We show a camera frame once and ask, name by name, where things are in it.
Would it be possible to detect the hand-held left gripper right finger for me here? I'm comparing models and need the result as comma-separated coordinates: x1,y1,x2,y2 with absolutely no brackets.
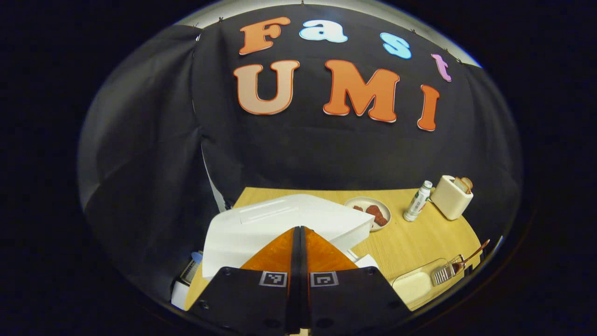
301,226,411,336

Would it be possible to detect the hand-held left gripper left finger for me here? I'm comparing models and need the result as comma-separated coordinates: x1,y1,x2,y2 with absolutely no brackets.
189,226,301,336

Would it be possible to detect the clear box of rice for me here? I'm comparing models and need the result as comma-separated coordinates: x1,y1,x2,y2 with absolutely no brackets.
392,258,451,306

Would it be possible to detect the white rice cooker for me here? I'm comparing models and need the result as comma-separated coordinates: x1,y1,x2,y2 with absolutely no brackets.
202,194,379,280

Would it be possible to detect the brown wooden spoon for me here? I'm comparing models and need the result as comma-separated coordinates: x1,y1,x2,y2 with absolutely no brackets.
452,239,490,273

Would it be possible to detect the white round plate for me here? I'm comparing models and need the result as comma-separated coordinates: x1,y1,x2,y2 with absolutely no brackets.
344,196,391,232

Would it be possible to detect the white drink bottle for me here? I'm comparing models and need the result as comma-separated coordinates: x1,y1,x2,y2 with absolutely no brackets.
403,181,433,222

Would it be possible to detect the white toaster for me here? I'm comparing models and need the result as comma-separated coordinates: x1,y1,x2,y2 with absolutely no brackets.
430,175,474,221

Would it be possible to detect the black backdrop cloth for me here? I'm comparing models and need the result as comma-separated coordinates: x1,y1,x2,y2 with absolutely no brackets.
77,5,523,304

